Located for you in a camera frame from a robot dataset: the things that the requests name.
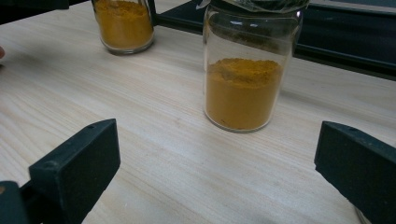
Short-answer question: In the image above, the black metal rack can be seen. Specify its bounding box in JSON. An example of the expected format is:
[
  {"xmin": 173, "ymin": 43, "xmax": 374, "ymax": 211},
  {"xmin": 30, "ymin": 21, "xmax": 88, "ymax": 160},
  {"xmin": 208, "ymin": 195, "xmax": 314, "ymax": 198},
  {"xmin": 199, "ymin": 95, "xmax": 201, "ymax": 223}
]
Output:
[{"xmin": 148, "ymin": 0, "xmax": 396, "ymax": 82}]

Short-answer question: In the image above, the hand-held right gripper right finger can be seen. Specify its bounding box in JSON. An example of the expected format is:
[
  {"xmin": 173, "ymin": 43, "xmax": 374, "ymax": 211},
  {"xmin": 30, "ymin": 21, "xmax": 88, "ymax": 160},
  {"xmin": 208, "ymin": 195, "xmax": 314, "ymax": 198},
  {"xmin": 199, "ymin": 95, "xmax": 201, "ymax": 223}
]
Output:
[{"xmin": 314, "ymin": 120, "xmax": 396, "ymax": 224}]

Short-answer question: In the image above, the glass jar of yellow powder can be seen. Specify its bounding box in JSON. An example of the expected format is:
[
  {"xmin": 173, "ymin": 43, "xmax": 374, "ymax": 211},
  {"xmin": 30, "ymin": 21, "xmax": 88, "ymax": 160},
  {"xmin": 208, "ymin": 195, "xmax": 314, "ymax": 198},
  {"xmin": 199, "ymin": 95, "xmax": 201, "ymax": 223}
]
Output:
[{"xmin": 91, "ymin": 0, "xmax": 156, "ymax": 56}]

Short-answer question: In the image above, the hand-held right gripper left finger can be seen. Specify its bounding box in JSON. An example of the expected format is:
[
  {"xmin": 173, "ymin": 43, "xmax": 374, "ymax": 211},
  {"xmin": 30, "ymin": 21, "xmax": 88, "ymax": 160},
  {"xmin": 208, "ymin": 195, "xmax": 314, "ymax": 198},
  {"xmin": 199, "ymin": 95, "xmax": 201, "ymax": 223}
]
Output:
[{"xmin": 20, "ymin": 119, "xmax": 121, "ymax": 224}]

